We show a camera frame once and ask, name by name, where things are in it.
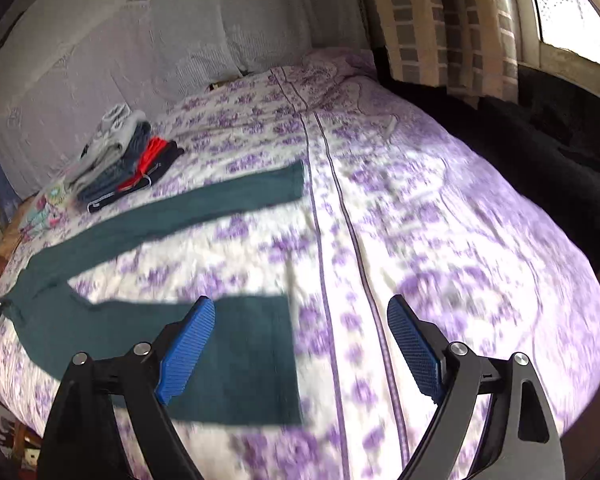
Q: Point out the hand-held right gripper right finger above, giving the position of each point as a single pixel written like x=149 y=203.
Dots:
x=412 y=347

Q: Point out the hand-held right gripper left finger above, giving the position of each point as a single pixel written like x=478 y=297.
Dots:
x=187 y=347

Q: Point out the green pants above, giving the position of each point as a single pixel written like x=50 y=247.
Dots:
x=105 y=240

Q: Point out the folded red pants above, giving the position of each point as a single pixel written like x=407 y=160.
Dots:
x=152 y=152

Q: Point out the folded grey pants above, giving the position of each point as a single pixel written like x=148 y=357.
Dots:
x=105 y=152

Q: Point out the brown cloth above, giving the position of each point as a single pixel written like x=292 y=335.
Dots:
x=0 y=260

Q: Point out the purple floral bed sheet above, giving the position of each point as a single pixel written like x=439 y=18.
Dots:
x=430 y=235

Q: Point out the colourful floral cloth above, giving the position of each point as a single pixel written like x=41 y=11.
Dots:
x=50 y=207

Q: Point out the folded blue jeans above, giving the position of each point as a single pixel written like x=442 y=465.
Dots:
x=130 y=155

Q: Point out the dark cloth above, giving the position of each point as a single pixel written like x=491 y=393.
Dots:
x=540 y=150

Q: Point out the grey lace headboard cover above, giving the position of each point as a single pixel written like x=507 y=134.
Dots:
x=155 y=35

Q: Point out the checked curtain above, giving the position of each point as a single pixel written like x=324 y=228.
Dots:
x=430 y=25

